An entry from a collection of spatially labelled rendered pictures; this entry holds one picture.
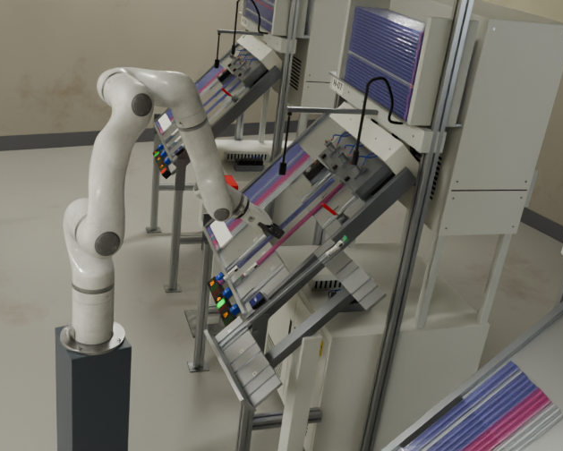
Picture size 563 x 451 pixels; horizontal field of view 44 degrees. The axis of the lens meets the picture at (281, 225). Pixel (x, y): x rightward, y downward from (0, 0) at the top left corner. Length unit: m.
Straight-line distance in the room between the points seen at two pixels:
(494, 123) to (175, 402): 1.71
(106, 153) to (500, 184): 1.30
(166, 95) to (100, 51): 3.88
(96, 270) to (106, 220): 0.18
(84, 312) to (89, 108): 3.92
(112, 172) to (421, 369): 1.40
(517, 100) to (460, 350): 0.96
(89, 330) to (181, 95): 0.73
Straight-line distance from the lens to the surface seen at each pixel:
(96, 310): 2.07
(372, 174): 2.23
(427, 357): 2.68
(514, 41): 2.29
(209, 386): 3.15
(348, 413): 2.68
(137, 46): 5.89
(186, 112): 1.96
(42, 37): 5.65
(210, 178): 2.02
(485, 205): 2.45
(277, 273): 2.32
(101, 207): 1.91
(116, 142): 1.88
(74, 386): 2.16
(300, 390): 2.15
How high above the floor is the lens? 1.93
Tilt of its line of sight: 24 degrees down
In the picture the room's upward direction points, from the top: 7 degrees clockwise
